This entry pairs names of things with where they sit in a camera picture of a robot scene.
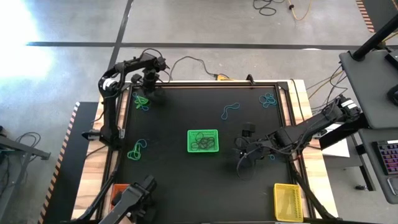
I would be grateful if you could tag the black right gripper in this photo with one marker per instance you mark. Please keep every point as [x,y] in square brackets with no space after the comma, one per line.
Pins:
[252,149]

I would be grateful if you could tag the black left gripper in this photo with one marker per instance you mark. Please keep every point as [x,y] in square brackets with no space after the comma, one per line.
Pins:
[150,79]

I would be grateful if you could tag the green rubber band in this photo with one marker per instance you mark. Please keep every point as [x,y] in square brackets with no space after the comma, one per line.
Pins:
[142,100]
[137,105]
[136,154]

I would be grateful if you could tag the blue rubber band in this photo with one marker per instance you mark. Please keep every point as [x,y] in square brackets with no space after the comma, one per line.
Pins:
[272,158]
[146,108]
[146,143]
[267,100]
[229,109]

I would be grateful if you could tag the tangle of dark rubber bands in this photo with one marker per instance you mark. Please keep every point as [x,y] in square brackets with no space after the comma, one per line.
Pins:
[203,143]

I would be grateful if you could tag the green plastic basket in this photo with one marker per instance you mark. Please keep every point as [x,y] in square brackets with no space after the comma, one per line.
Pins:
[202,132]

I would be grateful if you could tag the yellow plastic basket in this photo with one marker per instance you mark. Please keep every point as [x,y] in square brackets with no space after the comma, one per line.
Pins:
[289,202]

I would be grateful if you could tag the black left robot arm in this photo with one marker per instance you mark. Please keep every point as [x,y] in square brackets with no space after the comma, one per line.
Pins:
[109,109]

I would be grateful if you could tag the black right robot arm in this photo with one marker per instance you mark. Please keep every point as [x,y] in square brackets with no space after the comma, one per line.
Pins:
[311,124]

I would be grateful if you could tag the black table mat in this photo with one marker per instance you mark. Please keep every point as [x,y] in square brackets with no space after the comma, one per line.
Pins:
[192,109]

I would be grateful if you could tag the yellow power plug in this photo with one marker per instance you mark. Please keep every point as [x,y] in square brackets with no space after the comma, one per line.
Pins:
[223,77]

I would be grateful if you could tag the white paper sheet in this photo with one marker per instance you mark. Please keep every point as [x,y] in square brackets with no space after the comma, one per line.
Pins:
[339,150]

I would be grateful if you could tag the orange plastic basket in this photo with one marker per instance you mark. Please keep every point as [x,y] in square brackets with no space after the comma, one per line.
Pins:
[119,188]

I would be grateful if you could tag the gray keyboard desk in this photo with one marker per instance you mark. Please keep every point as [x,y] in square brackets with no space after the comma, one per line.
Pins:
[367,134]

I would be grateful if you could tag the small black floor object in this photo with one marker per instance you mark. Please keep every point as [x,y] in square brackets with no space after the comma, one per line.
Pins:
[361,188]

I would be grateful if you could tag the black desk leg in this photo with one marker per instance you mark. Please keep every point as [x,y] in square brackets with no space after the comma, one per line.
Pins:
[367,174]

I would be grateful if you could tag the black hazard-striped floor mat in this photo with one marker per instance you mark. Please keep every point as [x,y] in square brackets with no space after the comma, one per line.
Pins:
[382,9]
[66,174]

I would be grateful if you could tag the gray desk top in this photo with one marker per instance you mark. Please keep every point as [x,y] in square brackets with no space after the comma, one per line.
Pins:
[370,90]

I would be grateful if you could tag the black backlit keyboard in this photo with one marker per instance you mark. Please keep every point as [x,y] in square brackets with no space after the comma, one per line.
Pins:
[390,157]

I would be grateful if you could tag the black computer mouse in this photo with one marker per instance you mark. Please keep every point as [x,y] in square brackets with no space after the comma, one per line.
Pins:
[394,95]

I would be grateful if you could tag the black pole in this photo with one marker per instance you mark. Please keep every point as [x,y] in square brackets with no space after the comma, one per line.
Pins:
[373,42]

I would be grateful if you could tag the black desk device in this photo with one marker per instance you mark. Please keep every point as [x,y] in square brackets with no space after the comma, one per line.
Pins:
[392,59]

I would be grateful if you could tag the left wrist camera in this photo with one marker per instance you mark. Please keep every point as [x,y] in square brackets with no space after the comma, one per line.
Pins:
[136,78]

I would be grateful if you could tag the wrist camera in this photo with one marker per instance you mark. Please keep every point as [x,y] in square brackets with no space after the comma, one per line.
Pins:
[248,129]
[136,78]

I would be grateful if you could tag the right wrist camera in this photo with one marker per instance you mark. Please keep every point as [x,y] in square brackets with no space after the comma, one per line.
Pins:
[248,129]

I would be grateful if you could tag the black aluminium table frame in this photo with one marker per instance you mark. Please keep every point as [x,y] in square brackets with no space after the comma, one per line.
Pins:
[202,83]

